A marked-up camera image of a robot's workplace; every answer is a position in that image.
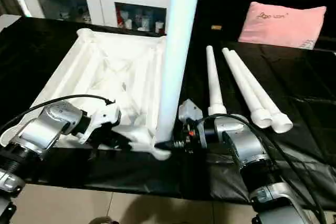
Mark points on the white plastic table leg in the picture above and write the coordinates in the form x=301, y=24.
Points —
x=262, y=95
x=176, y=51
x=214, y=82
x=247, y=90

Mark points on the white plastic table top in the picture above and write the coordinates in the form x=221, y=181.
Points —
x=105, y=77

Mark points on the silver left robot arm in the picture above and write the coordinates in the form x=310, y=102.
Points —
x=37, y=135

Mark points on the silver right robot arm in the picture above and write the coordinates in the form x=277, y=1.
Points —
x=252, y=161

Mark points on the black work mat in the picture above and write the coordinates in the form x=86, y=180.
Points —
x=294, y=93

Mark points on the small yellow label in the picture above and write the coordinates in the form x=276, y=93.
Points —
x=216, y=27

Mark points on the pink pillow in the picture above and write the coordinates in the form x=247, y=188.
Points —
x=283, y=24

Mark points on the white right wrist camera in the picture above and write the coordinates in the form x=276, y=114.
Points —
x=190, y=113

